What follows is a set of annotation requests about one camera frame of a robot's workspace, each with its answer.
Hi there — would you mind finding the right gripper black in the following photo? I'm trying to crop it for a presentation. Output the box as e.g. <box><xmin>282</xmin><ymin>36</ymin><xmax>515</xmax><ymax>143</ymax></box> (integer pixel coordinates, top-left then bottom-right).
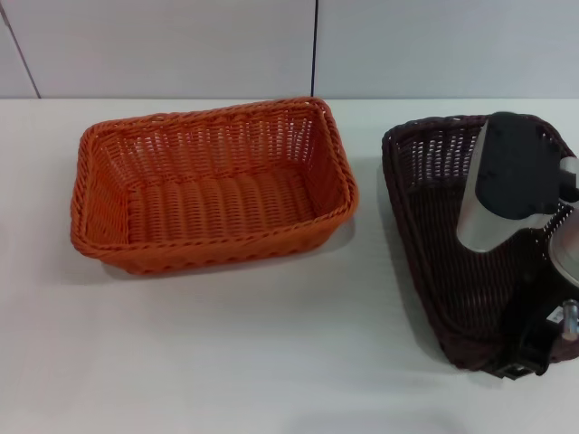
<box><xmin>494</xmin><ymin>225</ymin><xmax>579</xmax><ymax>381</ymax></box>

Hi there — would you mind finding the dark brown woven plastic basket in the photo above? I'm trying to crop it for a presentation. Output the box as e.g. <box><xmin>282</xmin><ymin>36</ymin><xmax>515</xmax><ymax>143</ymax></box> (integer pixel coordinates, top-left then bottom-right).
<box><xmin>381</xmin><ymin>112</ymin><xmax>579</xmax><ymax>374</ymax></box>

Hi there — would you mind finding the orange woven plastic basket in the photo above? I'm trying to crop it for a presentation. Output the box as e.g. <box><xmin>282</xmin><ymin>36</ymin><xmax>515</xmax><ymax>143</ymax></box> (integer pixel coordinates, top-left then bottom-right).
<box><xmin>70</xmin><ymin>96</ymin><xmax>362</xmax><ymax>276</ymax></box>

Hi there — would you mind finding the right wrist cable with connector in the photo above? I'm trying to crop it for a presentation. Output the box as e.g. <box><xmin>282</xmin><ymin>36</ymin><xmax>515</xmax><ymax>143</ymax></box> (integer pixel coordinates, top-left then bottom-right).
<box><xmin>548</xmin><ymin>299</ymin><xmax>579</xmax><ymax>345</ymax></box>

